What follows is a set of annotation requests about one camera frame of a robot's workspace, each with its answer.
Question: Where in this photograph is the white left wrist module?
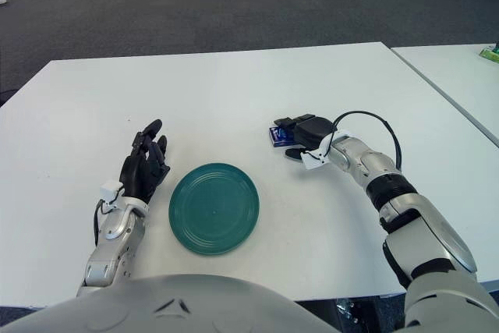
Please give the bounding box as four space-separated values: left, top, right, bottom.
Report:
99 180 125 209

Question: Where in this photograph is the green package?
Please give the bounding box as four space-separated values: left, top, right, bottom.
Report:
480 42 499 62

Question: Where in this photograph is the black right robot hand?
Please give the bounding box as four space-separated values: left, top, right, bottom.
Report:
272 113 336 162

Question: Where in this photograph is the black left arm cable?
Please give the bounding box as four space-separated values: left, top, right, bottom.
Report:
92 198 118 248

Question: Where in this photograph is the green round plate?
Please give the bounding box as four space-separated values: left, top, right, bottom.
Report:
168 162 261 258

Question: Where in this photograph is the grey robot torso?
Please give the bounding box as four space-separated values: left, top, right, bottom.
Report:
0 274 332 333

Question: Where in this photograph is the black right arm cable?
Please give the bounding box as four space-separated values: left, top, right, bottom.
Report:
319 110 403 172

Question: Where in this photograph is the blue gum box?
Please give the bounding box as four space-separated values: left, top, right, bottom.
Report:
268 125 296 149

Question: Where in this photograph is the black stand foot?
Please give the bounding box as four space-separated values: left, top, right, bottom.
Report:
334 297 405 333

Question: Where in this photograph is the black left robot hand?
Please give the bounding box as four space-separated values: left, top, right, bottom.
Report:
119 118 172 205

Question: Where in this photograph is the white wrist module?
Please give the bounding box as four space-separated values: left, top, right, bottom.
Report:
299 147 331 171
99 180 125 209

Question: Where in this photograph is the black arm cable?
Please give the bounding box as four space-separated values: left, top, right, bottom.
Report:
319 110 403 172
92 198 118 248

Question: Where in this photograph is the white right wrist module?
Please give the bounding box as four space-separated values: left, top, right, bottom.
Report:
299 147 331 171

